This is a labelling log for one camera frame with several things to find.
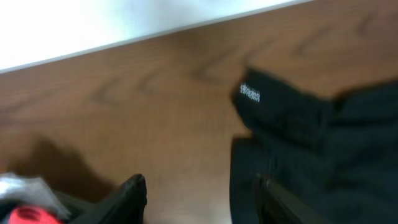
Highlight white garment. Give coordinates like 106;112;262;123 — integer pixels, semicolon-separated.
1;172;71;219

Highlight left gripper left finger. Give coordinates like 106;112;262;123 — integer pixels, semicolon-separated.
70;174;147;224

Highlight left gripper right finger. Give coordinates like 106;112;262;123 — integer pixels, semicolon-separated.
254;175;332;224

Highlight black shorts red waistband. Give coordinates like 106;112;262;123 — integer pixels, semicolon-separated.
1;191;94;224

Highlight black long pants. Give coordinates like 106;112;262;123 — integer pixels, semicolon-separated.
229;69;397;223

